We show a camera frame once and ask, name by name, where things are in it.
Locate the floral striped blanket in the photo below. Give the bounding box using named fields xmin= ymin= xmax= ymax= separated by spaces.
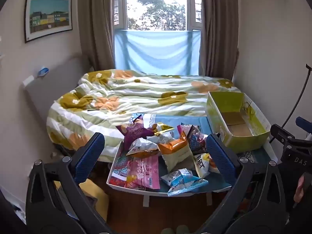
xmin=46 ymin=69 xmax=242 ymax=162

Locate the yellow and white snack packet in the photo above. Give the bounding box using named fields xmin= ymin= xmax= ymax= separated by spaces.
xmin=192 ymin=152 xmax=220 ymax=179

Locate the grey bed headboard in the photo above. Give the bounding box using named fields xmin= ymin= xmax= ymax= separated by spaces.
xmin=23 ymin=56 xmax=93 ymax=128

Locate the blue and white snack packet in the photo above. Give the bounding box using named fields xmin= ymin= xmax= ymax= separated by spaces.
xmin=160 ymin=168 xmax=193 ymax=186
xmin=167 ymin=177 xmax=209 ymax=197

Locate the gold and white snack packet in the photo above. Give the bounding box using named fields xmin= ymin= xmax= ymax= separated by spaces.
xmin=126 ymin=137 xmax=160 ymax=158

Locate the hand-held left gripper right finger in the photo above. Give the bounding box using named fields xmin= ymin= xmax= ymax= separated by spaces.
xmin=190 ymin=133 xmax=287 ymax=234

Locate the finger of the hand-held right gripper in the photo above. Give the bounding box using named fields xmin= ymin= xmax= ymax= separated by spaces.
xmin=270 ymin=124 xmax=293 ymax=144
xmin=296 ymin=117 xmax=312 ymax=134

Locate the white translucent snack packet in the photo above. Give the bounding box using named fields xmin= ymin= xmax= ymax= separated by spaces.
xmin=158 ymin=130 xmax=175 ymax=144

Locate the framed picture of houses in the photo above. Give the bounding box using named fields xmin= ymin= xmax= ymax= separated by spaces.
xmin=24 ymin=0 xmax=73 ymax=43

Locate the light blue cloth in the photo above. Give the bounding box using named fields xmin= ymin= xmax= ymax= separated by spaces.
xmin=114 ymin=29 xmax=202 ymax=75

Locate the brown curtain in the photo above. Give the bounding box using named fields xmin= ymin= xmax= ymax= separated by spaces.
xmin=77 ymin=0 xmax=116 ymax=72
xmin=199 ymin=0 xmax=240 ymax=81

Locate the yellow bag on floor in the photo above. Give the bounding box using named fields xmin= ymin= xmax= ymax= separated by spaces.
xmin=54 ymin=178 xmax=109 ymax=222

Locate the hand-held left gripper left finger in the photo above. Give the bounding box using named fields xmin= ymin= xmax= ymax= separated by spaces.
xmin=26 ymin=133 xmax=110 ymax=234

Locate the black cable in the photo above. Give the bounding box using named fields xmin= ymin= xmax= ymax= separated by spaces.
xmin=268 ymin=64 xmax=312 ymax=143

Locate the pink and white snack packet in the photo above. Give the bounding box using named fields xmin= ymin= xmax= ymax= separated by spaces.
xmin=177 ymin=124 xmax=195 ymax=137

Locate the window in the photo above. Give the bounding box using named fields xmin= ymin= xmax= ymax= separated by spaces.
xmin=113 ymin=0 xmax=203 ymax=31

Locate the green cardboard box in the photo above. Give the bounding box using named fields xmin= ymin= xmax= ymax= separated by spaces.
xmin=206 ymin=91 xmax=271 ymax=152

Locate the cream snack packet orange top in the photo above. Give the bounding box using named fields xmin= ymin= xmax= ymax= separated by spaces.
xmin=157 ymin=131 xmax=195 ymax=174

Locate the person's right hand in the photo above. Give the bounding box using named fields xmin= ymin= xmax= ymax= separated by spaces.
xmin=293 ymin=172 xmax=312 ymax=203

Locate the purple snack packet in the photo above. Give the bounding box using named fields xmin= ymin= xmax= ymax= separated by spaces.
xmin=116 ymin=122 xmax=153 ymax=151

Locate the gold foil snack packet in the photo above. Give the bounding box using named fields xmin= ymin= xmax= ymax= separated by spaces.
xmin=153 ymin=124 xmax=175 ymax=137

